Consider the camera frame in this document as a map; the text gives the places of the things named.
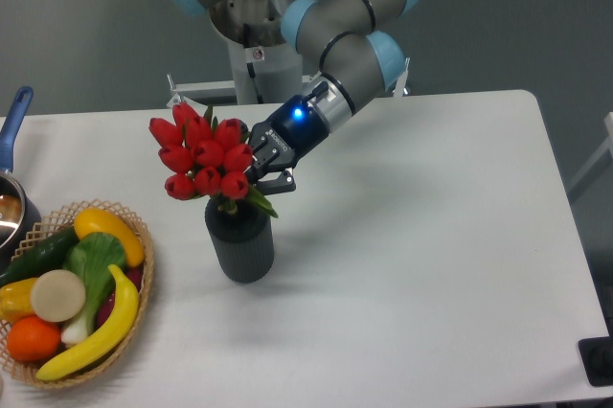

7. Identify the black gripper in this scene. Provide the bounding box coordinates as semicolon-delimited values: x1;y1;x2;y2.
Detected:
246;95;329;195

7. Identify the red tulip bouquet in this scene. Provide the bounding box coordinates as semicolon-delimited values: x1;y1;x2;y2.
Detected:
148;102;277;217

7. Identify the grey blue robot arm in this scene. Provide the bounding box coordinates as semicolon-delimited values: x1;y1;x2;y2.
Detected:
172;0;419;194

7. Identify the dark grey ribbed vase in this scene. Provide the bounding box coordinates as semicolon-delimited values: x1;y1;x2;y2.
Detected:
205;200;275;283

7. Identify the dark red vegetable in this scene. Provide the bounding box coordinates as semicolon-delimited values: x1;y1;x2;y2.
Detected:
96;266;143;329

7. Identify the yellow banana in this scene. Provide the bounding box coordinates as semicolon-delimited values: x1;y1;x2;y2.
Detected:
35;264;139;381

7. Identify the yellow squash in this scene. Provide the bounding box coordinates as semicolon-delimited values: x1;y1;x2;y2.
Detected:
74;208;145;268

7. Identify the green bok choy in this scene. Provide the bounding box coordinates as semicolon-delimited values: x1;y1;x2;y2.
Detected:
61;232;126;348

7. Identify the woven wicker basket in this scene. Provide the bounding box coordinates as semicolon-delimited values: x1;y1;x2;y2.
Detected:
0;198;156;390

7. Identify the dark green cucumber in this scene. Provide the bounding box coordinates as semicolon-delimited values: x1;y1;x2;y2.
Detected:
1;227;79;286

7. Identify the beige round disc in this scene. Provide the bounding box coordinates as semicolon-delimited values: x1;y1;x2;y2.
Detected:
30;269;86;323

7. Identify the yellow bell pepper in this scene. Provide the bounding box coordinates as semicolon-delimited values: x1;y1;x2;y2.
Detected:
1;278;37;323

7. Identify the orange fruit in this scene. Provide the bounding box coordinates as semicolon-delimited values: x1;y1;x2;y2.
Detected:
7;315;60;362

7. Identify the black device at edge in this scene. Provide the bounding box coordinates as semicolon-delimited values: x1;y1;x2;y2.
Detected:
578;336;612;387

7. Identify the blue handled saucepan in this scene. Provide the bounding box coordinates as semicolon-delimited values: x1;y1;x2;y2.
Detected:
1;86;41;272

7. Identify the white frame at right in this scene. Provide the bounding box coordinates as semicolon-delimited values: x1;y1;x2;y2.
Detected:
566;112;612;204

